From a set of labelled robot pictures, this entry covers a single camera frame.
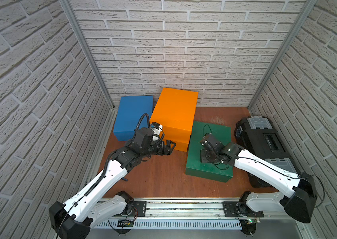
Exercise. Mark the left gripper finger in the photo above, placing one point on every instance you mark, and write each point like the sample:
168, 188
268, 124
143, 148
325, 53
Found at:
168, 144
166, 152

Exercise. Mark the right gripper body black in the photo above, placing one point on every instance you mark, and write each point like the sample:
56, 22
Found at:
207, 158

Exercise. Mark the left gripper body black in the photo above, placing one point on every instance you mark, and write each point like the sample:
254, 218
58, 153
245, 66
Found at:
164, 148

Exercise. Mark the orange shoebox front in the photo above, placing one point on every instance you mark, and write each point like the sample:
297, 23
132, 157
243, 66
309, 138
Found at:
175, 111

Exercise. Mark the orange shoebox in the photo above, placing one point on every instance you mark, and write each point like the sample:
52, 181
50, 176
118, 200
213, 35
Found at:
175, 111
182, 144

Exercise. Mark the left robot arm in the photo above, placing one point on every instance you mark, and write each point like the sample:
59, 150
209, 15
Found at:
75, 218

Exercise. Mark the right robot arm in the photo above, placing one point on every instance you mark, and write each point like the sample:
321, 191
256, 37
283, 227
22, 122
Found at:
296, 196

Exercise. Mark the orange shoebox rear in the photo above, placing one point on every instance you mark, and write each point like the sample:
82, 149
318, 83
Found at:
182, 144

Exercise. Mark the blue shoebox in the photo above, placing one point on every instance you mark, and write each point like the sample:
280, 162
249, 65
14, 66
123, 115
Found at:
131, 108

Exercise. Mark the black plastic toolbox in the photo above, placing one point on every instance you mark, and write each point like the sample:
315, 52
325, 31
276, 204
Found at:
258, 136

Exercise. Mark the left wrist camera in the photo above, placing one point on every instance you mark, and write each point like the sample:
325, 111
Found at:
158, 130

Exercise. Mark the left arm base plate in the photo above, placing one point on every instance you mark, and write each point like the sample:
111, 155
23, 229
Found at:
138, 208

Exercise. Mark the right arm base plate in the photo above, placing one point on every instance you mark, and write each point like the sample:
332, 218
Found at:
229, 209

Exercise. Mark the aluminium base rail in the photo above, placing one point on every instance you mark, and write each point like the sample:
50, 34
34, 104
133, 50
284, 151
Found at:
186, 214

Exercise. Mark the left corner aluminium post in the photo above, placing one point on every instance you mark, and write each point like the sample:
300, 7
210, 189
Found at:
71, 16

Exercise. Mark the corner aluminium post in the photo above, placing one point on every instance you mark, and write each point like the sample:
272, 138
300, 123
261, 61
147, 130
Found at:
71, 16
294, 30

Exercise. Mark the right corner aluminium post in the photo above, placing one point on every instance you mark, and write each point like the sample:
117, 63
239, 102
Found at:
294, 30

